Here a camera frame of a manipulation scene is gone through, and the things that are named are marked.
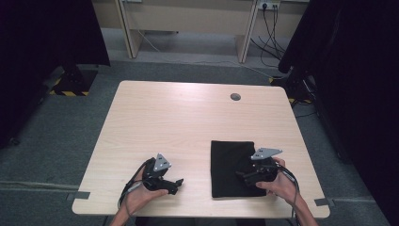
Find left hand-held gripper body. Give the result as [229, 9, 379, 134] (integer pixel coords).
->
[141, 153, 172, 191]

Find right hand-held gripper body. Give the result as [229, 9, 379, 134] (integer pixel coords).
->
[250, 147, 283, 184]

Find black cloth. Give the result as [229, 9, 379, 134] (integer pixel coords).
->
[210, 139, 268, 199]

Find person's right hand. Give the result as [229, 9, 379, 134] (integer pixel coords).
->
[255, 157, 300, 205]

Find person's left hand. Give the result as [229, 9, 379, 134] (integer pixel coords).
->
[120, 166, 168, 216]

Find grey floor tape strip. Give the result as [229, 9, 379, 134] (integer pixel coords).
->
[314, 197, 335, 207]
[65, 190, 91, 202]

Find stand base with striped tape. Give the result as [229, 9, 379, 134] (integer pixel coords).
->
[48, 64, 99, 98]
[268, 67, 317, 106]

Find black curtain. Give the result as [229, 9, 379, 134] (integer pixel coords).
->
[278, 0, 399, 226]
[0, 0, 111, 149]

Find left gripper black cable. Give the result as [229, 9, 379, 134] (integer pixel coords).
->
[117, 157, 155, 211]

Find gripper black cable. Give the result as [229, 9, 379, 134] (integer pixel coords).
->
[276, 164, 301, 220]
[117, 157, 155, 211]

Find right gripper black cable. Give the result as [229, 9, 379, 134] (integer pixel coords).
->
[276, 164, 301, 220]

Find black power cables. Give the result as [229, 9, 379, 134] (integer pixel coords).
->
[249, 4, 287, 69]

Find white cable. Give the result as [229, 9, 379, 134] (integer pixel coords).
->
[136, 29, 275, 78]

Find white wall socket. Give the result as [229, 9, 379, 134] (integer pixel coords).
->
[257, 0, 281, 10]

